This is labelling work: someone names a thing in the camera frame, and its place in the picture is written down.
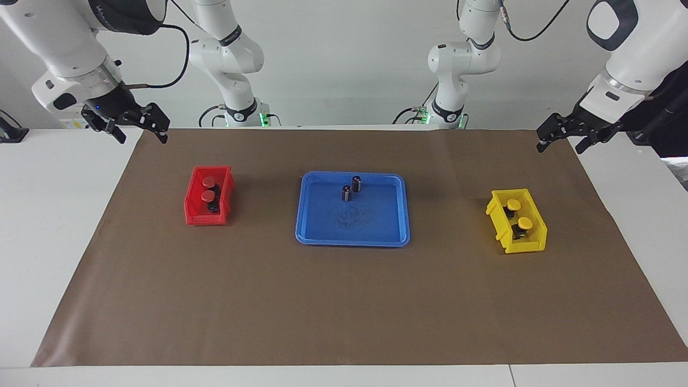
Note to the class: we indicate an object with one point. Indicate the green lit base connector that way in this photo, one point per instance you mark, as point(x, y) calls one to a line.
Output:
point(264, 119)
point(424, 118)

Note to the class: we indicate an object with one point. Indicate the red plastic bin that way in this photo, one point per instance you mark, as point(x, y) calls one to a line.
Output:
point(193, 216)

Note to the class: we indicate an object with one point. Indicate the blue plastic tray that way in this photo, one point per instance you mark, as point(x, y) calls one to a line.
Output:
point(376, 226)

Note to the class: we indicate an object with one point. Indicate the yellow plastic bin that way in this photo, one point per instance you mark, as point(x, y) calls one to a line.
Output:
point(531, 244)

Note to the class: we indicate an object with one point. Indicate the black cylinder button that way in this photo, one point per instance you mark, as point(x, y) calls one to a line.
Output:
point(356, 184)
point(346, 193)

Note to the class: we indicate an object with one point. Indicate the black curtain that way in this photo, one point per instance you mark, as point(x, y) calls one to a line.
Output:
point(672, 107)

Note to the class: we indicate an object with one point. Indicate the brown paper mat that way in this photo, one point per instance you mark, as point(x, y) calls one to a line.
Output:
point(344, 301)

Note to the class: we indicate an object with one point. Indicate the black clamp mount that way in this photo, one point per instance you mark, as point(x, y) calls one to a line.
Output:
point(11, 133)

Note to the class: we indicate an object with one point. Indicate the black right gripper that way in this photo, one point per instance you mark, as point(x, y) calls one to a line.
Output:
point(110, 110)

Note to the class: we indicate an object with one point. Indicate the red push button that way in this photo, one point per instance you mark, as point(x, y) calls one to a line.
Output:
point(208, 181)
point(208, 196)

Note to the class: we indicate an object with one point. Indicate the yellow push button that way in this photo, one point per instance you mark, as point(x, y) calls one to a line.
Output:
point(514, 204)
point(525, 222)

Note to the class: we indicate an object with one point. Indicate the white power strip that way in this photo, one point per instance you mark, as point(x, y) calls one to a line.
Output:
point(72, 123)

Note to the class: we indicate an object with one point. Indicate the grey white object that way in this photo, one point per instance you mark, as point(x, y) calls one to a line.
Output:
point(678, 172)

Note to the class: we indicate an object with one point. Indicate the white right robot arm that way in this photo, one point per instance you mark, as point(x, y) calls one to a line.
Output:
point(64, 43)

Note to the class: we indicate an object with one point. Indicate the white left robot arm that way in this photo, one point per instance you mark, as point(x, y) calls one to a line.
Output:
point(639, 54)

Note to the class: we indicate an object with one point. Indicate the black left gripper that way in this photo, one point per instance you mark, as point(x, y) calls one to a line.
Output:
point(594, 122)

